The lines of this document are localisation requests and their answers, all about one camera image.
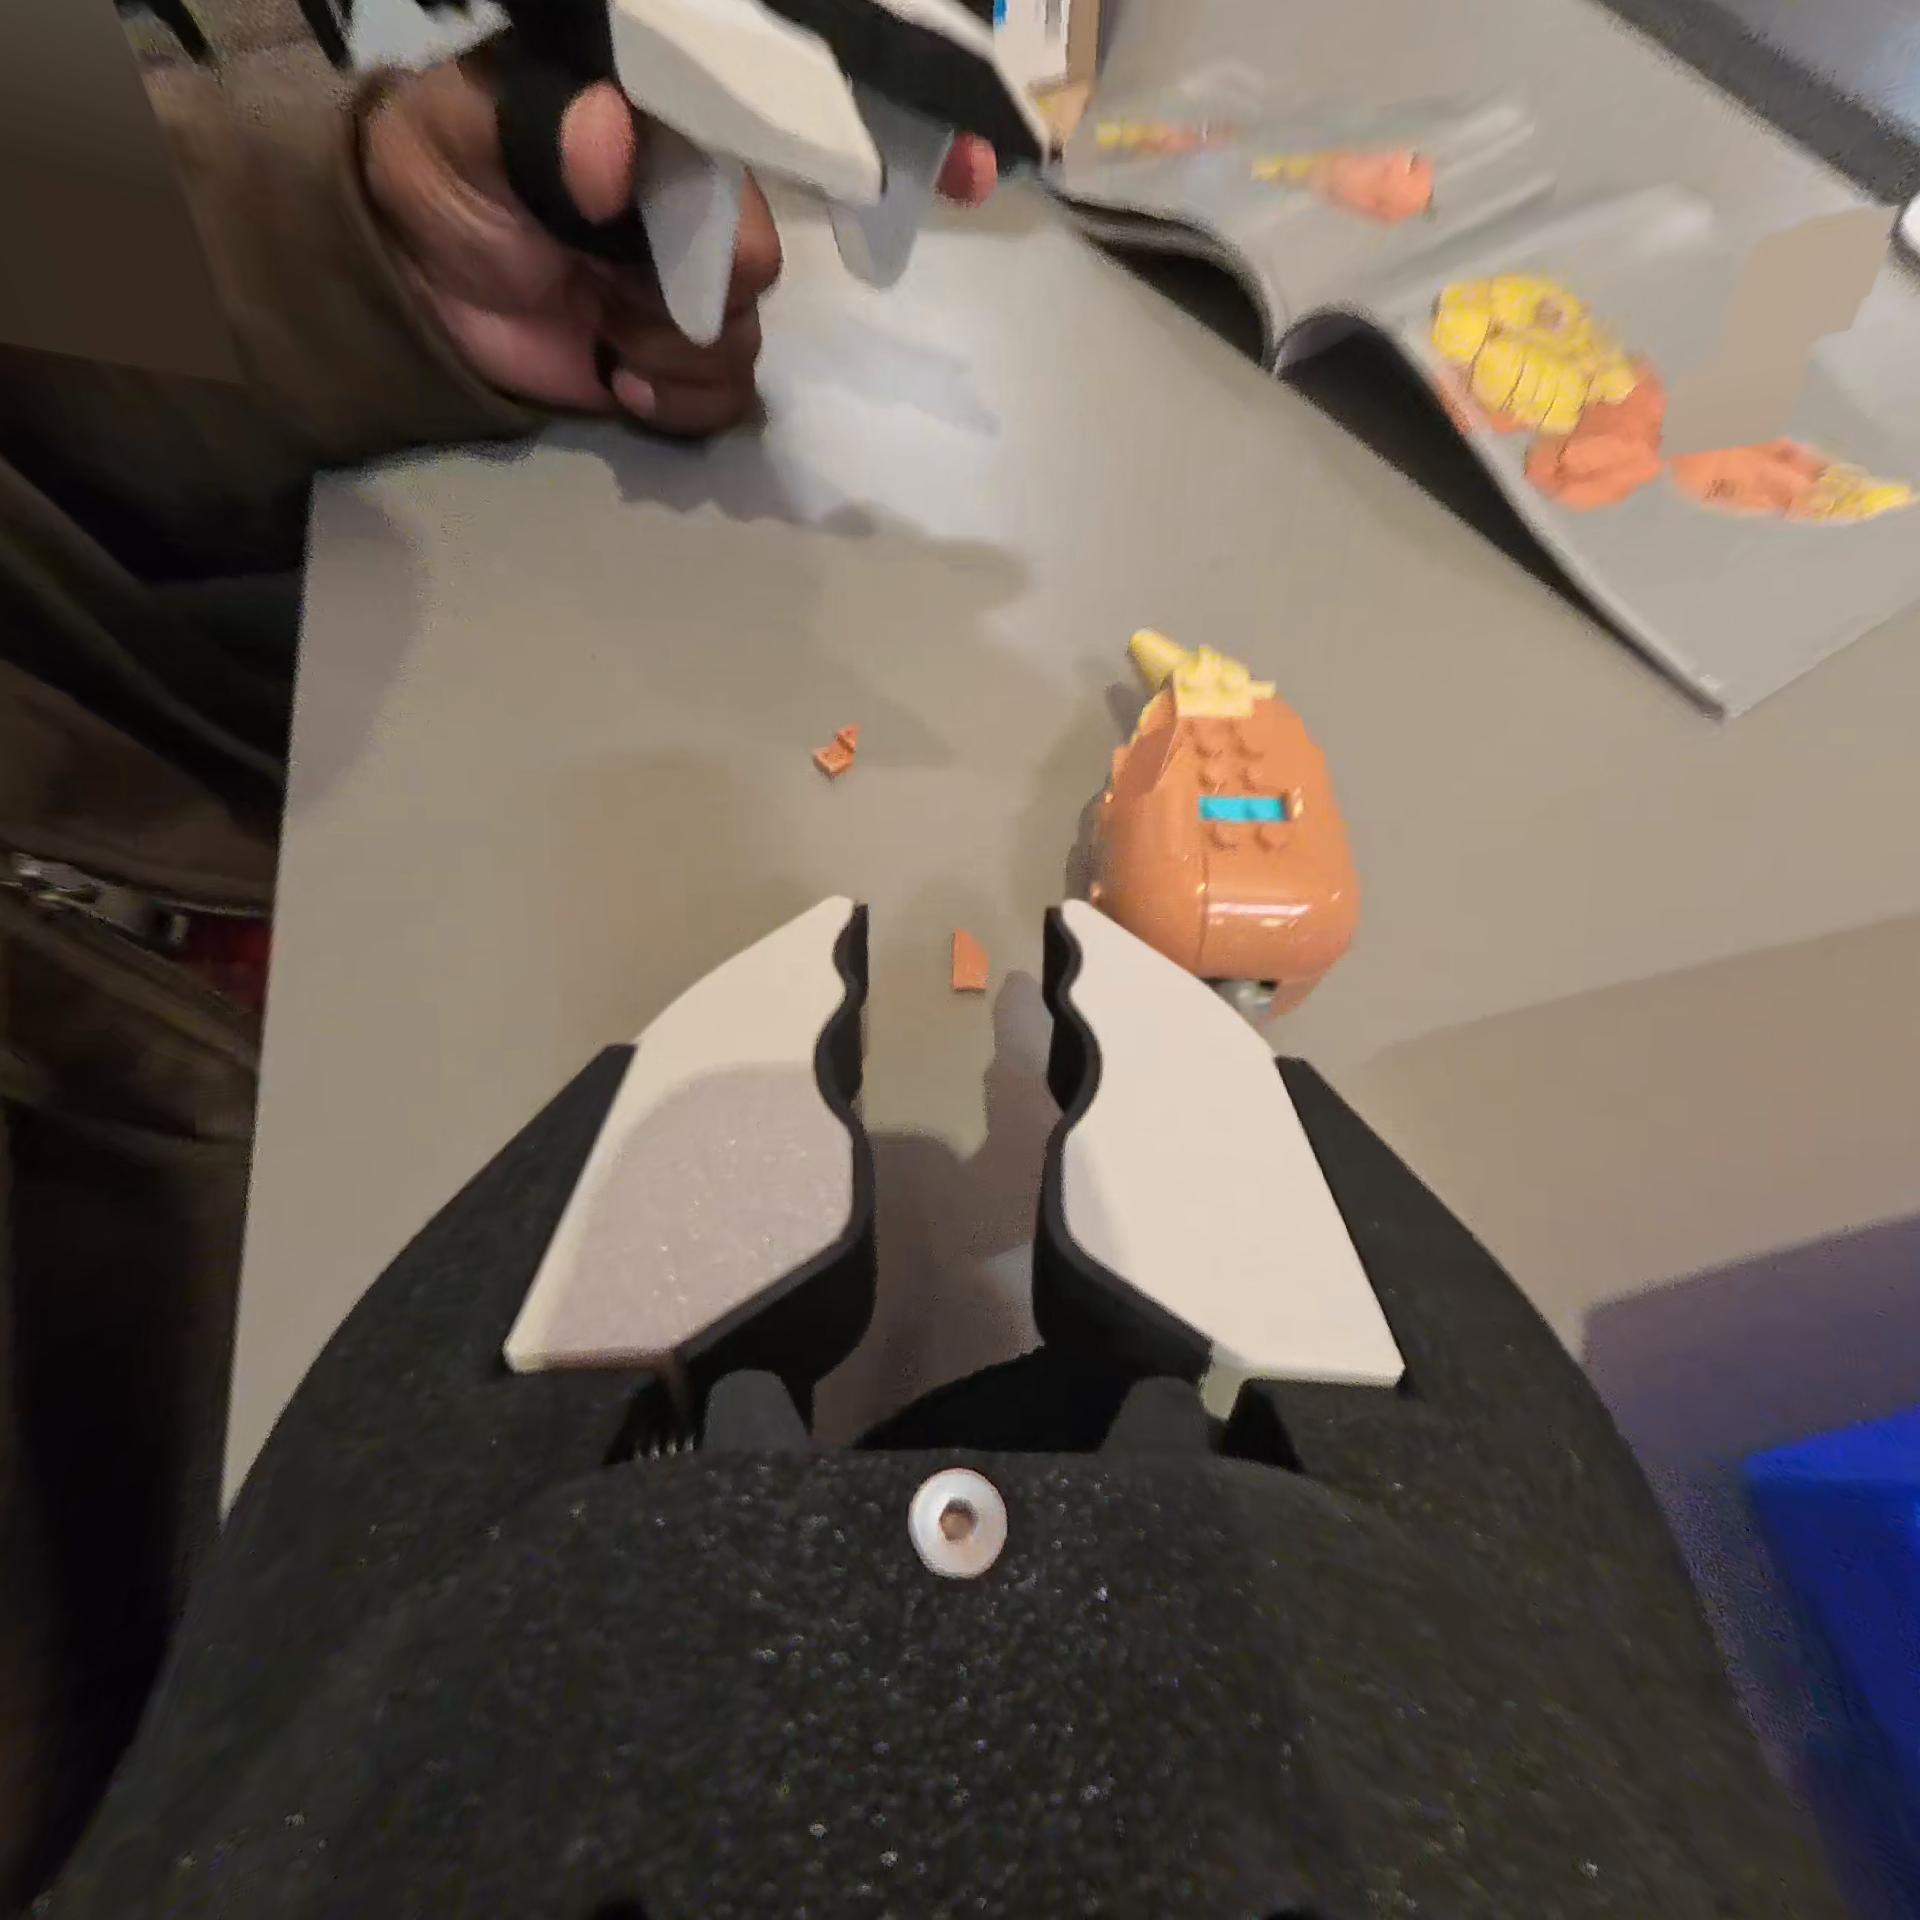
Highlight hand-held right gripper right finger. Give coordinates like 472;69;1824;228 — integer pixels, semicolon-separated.
1034;899;1408;1390

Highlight grey instruction booklet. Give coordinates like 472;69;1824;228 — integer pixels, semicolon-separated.
1051;0;1920;719

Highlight grey desk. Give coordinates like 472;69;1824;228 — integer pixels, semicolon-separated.
225;0;1920;1800

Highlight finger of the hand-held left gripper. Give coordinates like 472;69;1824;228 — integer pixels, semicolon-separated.
781;0;1056;165
608;0;890;206

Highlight blue plastic bin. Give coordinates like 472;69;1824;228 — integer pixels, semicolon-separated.
1741;1402;1920;1920

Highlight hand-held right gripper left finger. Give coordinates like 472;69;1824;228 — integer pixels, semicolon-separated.
501;894;878;1377

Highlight person's left hand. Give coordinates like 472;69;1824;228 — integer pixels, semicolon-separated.
360;65;786;439

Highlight orange brick claw model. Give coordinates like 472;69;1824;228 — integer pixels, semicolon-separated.
1085;629;1361;1026

